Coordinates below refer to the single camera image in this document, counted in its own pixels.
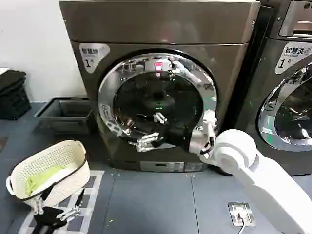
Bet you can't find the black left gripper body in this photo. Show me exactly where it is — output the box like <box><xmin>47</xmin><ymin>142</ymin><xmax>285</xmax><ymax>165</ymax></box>
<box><xmin>33</xmin><ymin>206</ymin><xmax>62</xmax><ymax>234</ymax></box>

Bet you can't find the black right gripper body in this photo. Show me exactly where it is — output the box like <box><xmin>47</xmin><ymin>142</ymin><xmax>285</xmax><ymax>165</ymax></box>
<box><xmin>162</xmin><ymin>126</ymin><xmax>195</xmax><ymax>152</ymax></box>

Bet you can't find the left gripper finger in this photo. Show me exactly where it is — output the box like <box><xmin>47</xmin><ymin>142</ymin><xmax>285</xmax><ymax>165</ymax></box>
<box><xmin>31</xmin><ymin>186</ymin><xmax>53</xmax><ymax>214</ymax></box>
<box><xmin>57</xmin><ymin>187</ymin><xmax>85</xmax><ymax>222</ymax></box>

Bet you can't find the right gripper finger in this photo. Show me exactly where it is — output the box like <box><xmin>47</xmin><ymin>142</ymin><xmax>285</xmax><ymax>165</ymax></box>
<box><xmin>139</xmin><ymin>132</ymin><xmax>165</xmax><ymax>145</ymax></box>
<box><xmin>128</xmin><ymin>140</ymin><xmax>162</xmax><ymax>154</ymax></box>

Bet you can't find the yellow-green cloth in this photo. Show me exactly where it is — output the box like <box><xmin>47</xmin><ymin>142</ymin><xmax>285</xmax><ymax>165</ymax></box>
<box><xmin>25</xmin><ymin>164</ymin><xmax>68</xmax><ymax>196</ymax></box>

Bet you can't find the white perforated laundry basket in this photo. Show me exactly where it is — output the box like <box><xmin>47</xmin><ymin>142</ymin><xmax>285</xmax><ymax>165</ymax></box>
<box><xmin>5</xmin><ymin>139</ymin><xmax>91</xmax><ymax>208</ymax></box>

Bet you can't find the grey checked floor mat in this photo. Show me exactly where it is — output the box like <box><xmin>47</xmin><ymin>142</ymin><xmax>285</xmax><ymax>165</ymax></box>
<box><xmin>18</xmin><ymin>170</ymin><xmax>106</xmax><ymax>234</ymax></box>

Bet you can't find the round glass dryer door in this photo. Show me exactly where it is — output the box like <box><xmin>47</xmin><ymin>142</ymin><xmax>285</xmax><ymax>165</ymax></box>
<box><xmin>97</xmin><ymin>48</ymin><xmax>218</xmax><ymax>154</ymax></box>

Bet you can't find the grey plastic bin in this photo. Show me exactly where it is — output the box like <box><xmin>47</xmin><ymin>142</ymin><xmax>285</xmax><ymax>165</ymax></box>
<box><xmin>34</xmin><ymin>97</ymin><xmax>95</xmax><ymax>135</ymax></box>

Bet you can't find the steel floor socket plate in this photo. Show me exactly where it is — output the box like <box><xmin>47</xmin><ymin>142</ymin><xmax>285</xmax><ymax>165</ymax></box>
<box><xmin>227</xmin><ymin>202</ymin><xmax>255</xmax><ymax>226</ymax></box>

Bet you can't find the grey washer with drawer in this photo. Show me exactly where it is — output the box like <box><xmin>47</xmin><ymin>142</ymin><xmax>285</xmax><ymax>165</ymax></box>
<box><xmin>253</xmin><ymin>0</ymin><xmax>312</xmax><ymax>176</ymax></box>

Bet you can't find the black crate with dark cloths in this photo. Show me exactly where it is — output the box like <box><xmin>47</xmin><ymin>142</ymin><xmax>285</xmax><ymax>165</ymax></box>
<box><xmin>0</xmin><ymin>69</ymin><xmax>33</xmax><ymax>120</ymax></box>

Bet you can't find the grey dryer with number label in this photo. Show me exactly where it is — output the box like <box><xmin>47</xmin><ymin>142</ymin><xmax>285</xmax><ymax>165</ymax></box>
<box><xmin>59</xmin><ymin>0</ymin><xmax>261</xmax><ymax>174</ymax></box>

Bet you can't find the round glass washer door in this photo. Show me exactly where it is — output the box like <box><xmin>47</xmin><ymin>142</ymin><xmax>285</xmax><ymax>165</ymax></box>
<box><xmin>258</xmin><ymin>60</ymin><xmax>312</xmax><ymax>152</ymax></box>

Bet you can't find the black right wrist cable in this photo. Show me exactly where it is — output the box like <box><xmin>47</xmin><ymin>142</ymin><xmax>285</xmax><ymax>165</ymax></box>
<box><xmin>199</xmin><ymin>135</ymin><xmax>217</xmax><ymax>156</ymax></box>

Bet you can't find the white power cable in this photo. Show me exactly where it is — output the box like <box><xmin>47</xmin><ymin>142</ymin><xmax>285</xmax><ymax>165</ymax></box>
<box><xmin>237</xmin><ymin>212</ymin><xmax>247</xmax><ymax>234</ymax></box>

